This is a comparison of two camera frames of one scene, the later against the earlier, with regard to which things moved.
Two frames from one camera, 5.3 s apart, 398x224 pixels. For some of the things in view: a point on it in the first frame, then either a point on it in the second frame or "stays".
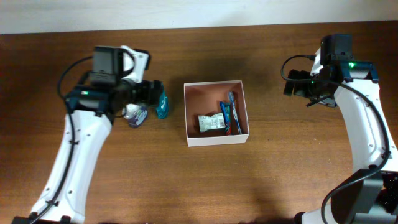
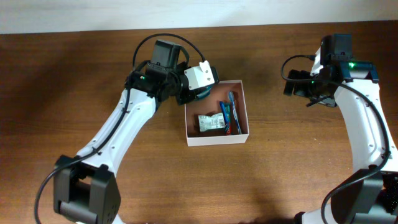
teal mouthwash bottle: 163,109 → 206,93
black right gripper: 300,88 stays
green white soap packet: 207,122 stays
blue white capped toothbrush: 231,97 stays
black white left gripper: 147,98 → 191,93
